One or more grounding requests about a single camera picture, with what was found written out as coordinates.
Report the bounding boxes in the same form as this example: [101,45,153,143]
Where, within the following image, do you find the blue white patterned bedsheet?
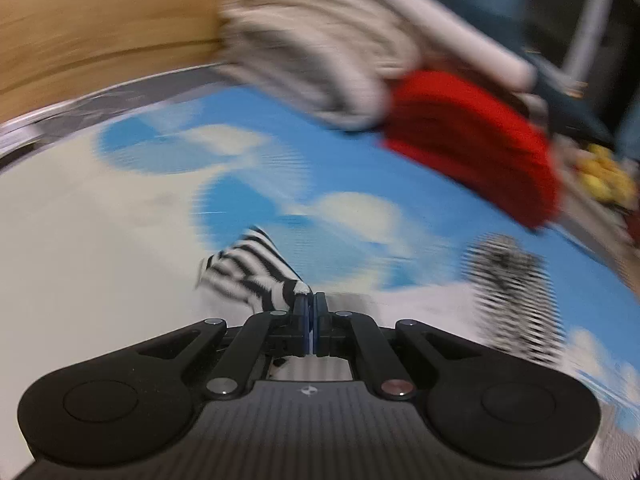
[1,86,639,479]

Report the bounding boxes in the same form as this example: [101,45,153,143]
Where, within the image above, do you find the red fuzzy folded blanket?
[383,70,561,229]

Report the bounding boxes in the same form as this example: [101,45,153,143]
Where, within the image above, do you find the dark teal garment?
[436,0,613,144]

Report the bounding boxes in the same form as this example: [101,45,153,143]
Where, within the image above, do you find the cream folded blanket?
[218,0,423,131]

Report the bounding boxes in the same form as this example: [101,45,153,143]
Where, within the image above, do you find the yellow plush toy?
[574,144,638,210]

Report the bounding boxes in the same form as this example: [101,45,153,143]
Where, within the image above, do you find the white folded cloth stack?
[383,0,537,92]

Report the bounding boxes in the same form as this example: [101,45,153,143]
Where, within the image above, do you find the wooden bed frame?
[1,0,220,120]

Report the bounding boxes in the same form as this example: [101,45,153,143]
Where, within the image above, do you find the black white striped garment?
[195,226,311,315]

